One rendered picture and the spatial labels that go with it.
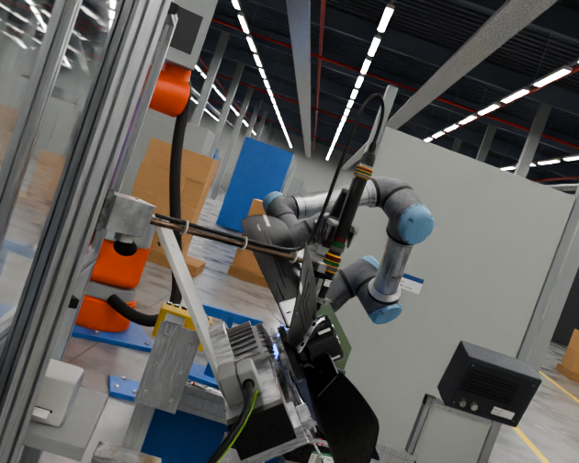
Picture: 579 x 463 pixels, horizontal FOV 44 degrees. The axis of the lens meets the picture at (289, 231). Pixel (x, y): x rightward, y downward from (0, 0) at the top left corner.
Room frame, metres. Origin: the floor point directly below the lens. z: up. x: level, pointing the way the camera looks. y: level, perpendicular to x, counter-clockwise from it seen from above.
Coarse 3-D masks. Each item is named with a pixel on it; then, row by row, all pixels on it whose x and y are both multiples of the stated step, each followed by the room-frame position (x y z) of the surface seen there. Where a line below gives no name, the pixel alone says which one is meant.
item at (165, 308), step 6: (162, 306) 2.13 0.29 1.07; (168, 306) 2.16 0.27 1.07; (162, 312) 2.10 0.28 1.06; (168, 312) 2.11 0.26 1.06; (174, 312) 2.11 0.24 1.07; (180, 312) 2.13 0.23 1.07; (186, 312) 2.15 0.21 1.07; (162, 318) 2.11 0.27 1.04; (186, 318) 2.11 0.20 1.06; (210, 318) 2.20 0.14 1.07; (156, 324) 2.10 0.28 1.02; (186, 324) 2.12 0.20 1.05; (192, 324) 2.12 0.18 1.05; (210, 324) 2.13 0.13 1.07; (156, 330) 2.10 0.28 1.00; (198, 348) 2.12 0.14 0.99
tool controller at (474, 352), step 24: (456, 360) 2.28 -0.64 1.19; (480, 360) 2.22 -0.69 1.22; (504, 360) 2.28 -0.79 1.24; (456, 384) 2.24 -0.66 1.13; (480, 384) 2.23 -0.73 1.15; (504, 384) 2.24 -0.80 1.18; (528, 384) 2.24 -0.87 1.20; (456, 408) 2.26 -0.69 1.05; (480, 408) 2.26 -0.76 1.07; (504, 408) 2.26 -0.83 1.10
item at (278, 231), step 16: (272, 224) 1.85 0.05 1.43; (256, 240) 1.76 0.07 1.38; (272, 240) 1.81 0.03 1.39; (288, 240) 1.88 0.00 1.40; (256, 256) 1.74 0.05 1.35; (272, 256) 1.78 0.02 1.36; (272, 272) 1.76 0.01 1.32; (288, 272) 1.80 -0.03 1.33; (272, 288) 1.75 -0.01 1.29; (288, 288) 1.78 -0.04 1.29
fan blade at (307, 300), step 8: (304, 248) 1.51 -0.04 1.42; (304, 256) 1.50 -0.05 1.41; (304, 264) 1.50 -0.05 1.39; (304, 272) 1.50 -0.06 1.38; (312, 272) 1.58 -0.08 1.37; (304, 280) 1.50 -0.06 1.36; (312, 280) 1.58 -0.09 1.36; (304, 288) 1.50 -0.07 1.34; (312, 288) 1.59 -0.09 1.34; (296, 296) 1.44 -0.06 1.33; (304, 296) 1.51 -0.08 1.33; (312, 296) 1.59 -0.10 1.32; (296, 304) 1.44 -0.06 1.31; (304, 304) 1.52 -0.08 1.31; (312, 304) 1.61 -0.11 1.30; (304, 312) 1.55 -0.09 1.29; (312, 312) 1.63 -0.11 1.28; (296, 320) 1.48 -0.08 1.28; (304, 320) 1.57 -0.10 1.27; (312, 320) 1.65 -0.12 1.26; (296, 328) 1.52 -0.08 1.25; (304, 328) 1.60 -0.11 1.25; (288, 336) 1.42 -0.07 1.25; (296, 336) 1.56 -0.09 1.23; (296, 344) 1.60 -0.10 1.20
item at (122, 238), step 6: (120, 234) 1.42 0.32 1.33; (126, 234) 1.43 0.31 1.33; (120, 240) 1.42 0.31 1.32; (126, 240) 1.43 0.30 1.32; (132, 240) 1.44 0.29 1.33; (114, 246) 1.43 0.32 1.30; (120, 246) 1.42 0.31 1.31; (126, 246) 1.43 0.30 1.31; (132, 246) 1.44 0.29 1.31; (120, 252) 1.43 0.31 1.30; (126, 252) 1.43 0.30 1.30; (132, 252) 1.44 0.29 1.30
